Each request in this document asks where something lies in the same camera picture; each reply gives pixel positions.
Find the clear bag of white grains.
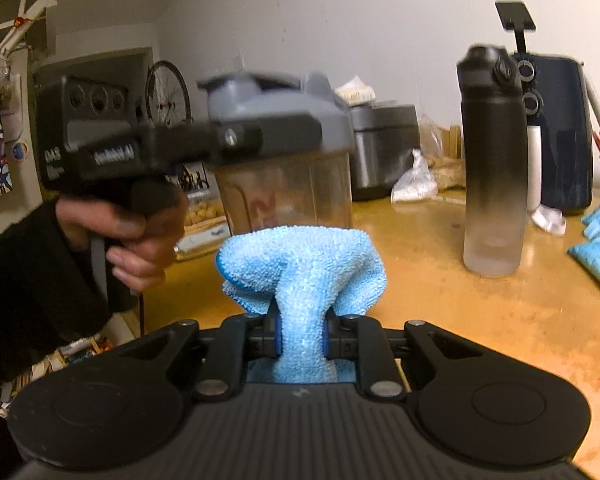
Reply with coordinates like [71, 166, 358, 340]
[390, 149, 438, 204]

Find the clear plastic snack box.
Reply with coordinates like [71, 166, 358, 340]
[175, 192, 231, 261]

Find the person's left forearm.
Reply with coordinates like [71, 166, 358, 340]
[0, 200, 112, 403]

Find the black frosted water bottle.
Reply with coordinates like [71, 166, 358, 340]
[456, 45, 528, 277]

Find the wooden chair back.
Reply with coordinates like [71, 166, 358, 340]
[447, 125, 464, 159]

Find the white rod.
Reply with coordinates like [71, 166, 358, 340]
[582, 74, 600, 136]

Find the grey rice cooker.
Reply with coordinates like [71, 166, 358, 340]
[349, 102, 422, 202]

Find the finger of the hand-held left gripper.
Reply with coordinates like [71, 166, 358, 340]
[207, 112, 325, 165]

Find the blue microfiber cloth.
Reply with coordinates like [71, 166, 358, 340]
[216, 226, 388, 385]

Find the bicycle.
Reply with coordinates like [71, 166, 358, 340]
[145, 60, 212, 192]

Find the white strap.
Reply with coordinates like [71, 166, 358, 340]
[530, 205, 567, 237]

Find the black phone stand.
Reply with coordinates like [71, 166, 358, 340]
[495, 1, 537, 56]

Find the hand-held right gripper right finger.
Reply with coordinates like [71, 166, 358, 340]
[322, 311, 481, 402]

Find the tissue pack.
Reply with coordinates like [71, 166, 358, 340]
[334, 76, 376, 106]

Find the dark blue air fryer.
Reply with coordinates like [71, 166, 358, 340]
[510, 52, 595, 217]

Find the person's left hand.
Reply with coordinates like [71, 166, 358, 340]
[55, 190, 190, 296]

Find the clear shaker bottle grey lid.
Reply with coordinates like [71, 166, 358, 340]
[196, 71, 356, 241]

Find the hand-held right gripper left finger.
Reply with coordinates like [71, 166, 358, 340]
[120, 311, 284, 402]

